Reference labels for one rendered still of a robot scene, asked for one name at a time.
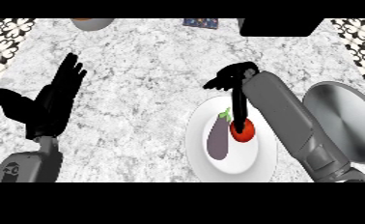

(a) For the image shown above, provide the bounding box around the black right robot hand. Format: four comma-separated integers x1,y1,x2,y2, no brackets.
202,61,261,133

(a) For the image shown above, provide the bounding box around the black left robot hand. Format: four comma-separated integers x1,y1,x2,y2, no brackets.
0,52,88,141

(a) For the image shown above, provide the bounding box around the grey metal pan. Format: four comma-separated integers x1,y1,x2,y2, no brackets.
302,80,365,164

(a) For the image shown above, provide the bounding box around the dark blue patterned object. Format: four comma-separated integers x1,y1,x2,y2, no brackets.
181,18,219,30

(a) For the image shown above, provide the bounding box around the white round plate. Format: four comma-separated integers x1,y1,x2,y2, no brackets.
183,96,279,183

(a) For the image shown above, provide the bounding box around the grey bowl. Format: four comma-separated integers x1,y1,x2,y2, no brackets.
69,18,115,32

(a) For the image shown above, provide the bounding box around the purple eggplant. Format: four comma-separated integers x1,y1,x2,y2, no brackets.
205,107,233,161

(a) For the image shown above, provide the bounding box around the red tomato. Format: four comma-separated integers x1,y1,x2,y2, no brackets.
228,117,256,143

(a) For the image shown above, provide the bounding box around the black appliance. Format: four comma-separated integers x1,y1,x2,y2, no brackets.
236,18,324,38

